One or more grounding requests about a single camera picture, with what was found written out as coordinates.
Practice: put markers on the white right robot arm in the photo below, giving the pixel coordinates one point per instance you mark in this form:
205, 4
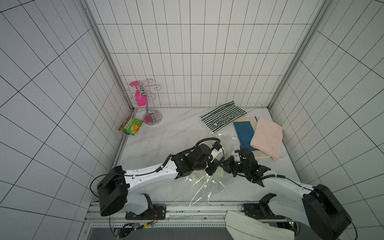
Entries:
314, 206

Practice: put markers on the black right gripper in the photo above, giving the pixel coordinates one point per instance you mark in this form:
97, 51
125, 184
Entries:
235, 167

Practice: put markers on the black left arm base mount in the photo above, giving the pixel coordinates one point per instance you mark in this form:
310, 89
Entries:
147, 210

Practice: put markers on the pink towel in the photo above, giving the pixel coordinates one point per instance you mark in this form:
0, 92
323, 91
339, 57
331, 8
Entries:
268, 138

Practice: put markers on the green snack packet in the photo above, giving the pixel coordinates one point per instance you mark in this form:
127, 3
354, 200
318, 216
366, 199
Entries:
131, 126

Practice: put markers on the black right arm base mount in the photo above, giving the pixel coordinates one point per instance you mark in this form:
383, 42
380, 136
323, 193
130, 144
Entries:
261, 210

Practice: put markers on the pink plastic scoop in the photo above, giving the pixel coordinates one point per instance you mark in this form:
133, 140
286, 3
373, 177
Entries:
140, 93

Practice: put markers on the green white striped towel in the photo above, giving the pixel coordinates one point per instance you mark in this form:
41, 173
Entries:
221, 116

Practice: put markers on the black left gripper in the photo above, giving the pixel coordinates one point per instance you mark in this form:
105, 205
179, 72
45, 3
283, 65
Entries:
210, 170

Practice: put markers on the chrome cup holder stand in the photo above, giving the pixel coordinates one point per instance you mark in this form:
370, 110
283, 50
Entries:
151, 117

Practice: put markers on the white striped cloth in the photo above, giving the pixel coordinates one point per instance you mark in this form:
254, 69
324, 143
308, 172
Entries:
241, 227

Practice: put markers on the pale green towel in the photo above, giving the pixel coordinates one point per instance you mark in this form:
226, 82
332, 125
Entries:
222, 175

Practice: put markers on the clear plastic vacuum bag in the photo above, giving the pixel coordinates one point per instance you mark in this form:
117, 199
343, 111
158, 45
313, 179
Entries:
151, 147

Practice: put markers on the teal and beige towel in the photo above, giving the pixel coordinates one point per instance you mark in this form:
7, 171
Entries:
245, 128

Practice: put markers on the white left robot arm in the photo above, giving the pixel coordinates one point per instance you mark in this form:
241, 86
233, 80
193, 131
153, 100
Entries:
121, 190

